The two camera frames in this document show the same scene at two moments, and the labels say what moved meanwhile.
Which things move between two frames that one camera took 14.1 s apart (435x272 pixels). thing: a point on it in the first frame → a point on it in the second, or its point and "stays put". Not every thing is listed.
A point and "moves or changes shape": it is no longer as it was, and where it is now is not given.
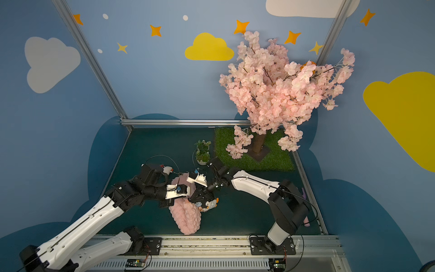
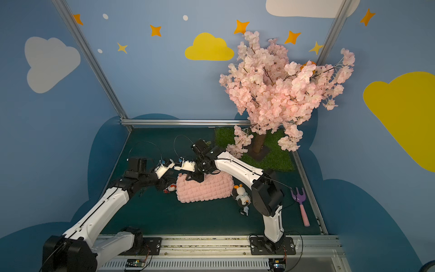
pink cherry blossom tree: x=276 y=97 stays put
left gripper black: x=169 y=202 → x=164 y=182
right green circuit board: x=278 y=264 stays put
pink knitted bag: x=184 y=211 moves or changes shape
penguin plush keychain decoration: x=210 y=204 → x=239 y=194
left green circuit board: x=135 y=263 stays put
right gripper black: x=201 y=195 → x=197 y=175
